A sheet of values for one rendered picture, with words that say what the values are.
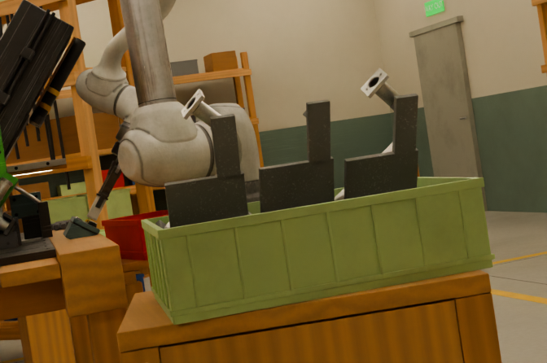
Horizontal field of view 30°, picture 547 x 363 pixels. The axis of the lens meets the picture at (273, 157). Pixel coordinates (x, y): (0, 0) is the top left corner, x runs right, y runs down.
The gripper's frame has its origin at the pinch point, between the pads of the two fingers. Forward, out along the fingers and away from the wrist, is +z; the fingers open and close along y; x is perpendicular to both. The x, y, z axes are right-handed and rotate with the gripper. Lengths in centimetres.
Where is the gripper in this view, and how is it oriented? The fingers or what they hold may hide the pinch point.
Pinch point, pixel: (96, 207)
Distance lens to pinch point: 303.6
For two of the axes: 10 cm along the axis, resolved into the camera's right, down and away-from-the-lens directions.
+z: -4.3, 8.9, -1.3
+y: -2.4, 0.2, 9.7
